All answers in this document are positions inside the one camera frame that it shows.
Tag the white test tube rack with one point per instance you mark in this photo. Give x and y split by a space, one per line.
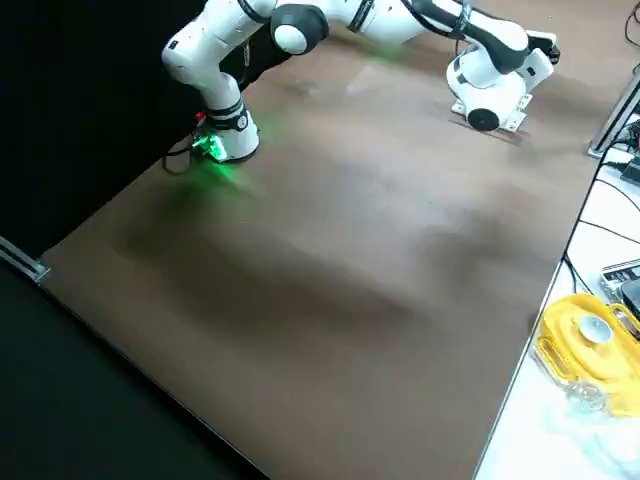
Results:
459 107

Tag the silver metal frame post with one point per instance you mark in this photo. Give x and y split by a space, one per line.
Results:
615 110

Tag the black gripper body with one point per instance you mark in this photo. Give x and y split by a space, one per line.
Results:
552 50

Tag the grey round lid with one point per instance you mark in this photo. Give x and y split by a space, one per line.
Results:
595 329

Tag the open metal box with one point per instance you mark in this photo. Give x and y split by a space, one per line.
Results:
617 272

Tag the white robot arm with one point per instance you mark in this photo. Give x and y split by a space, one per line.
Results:
210 55

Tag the black desk device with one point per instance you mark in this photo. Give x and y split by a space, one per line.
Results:
632 170

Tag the clear glass jar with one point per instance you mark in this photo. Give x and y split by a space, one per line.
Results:
585 397

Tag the aluminium frame profile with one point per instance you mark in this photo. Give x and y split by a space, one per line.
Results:
25 260

